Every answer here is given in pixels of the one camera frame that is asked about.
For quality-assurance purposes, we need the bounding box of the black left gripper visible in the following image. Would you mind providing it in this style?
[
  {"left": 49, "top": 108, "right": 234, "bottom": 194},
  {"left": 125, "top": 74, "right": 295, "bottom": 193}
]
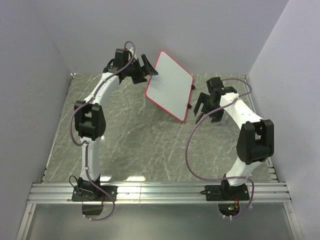
[{"left": 123, "top": 54, "right": 157, "bottom": 85}]

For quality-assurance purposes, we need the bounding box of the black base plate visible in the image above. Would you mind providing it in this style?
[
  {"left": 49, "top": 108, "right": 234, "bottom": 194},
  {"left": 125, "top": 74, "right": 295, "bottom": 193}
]
[
  {"left": 71, "top": 185, "right": 118, "bottom": 202},
  {"left": 200, "top": 184, "right": 250, "bottom": 202}
]

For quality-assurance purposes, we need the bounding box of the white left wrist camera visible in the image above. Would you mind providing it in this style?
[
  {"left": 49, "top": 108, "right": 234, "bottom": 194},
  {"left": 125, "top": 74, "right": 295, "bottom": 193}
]
[{"left": 125, "top": 47, "right": 138, "bottom": 61}]

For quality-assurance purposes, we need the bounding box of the aluminium front rail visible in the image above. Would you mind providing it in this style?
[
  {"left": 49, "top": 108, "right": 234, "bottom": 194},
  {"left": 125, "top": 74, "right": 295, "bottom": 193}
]
[{"left": 26, "top": 181, "right": 292, "bottom": 204}]

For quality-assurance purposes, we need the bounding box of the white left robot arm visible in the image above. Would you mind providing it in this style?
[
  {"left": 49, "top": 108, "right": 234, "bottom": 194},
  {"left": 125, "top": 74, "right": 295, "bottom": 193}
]
[{"left": 71, "top": 47, "right": 159, "bottom": 201}]

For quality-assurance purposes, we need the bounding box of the pink framed whiteboard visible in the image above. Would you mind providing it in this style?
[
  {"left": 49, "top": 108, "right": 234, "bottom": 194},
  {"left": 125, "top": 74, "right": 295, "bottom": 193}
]
[{"left": 145, "top": 50, "right": 196, "bottom": 122}]

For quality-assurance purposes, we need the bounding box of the wire whiteboard stand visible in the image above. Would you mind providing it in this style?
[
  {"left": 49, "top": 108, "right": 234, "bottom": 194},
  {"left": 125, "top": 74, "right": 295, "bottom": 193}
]
[{"left": 187, "top": 84, "right": 196, "bottom": 110}]

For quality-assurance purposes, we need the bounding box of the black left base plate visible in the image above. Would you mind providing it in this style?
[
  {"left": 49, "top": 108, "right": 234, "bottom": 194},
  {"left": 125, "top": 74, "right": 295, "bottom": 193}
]
[{"left": 71, "top": 185, "right": 118, "bottom": 202}]

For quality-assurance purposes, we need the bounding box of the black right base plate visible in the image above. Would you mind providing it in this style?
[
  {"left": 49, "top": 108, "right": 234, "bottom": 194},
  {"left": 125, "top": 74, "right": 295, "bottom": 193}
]
[{"left": 200, "top": 184, "right": 250, "bottom": 202}]

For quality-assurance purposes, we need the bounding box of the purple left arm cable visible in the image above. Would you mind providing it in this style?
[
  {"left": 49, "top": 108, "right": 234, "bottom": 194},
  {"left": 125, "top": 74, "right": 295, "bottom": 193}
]
[{"left": 69, "top": 41, "right": 137, "bottom": 222}]

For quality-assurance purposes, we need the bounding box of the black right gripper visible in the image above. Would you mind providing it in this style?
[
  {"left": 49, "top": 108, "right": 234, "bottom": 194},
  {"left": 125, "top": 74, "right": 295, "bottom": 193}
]
[{"left": 193, "top": 92, "right": 224, "bottom": 123}]

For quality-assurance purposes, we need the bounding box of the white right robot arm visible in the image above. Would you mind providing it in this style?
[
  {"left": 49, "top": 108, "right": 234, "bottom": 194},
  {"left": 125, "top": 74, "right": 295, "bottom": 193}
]
[{"left": 193, "top": 77, "right": 274, "bottom": 200}]

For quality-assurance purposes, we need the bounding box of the aluminium rail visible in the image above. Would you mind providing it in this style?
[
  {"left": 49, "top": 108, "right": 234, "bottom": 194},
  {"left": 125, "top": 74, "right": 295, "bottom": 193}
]
[
  {"left": 241, "top": 74, "right": 305, "bottom": 240},
  {"left": 26, "top": 181, "right": 292, "bottom": 204}
]

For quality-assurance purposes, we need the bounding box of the aluminium right side rail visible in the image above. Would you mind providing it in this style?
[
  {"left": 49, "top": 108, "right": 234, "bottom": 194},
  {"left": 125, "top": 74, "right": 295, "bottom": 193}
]
[{"left": 241, "top": 74, "right": 305, "bottom": 240}]

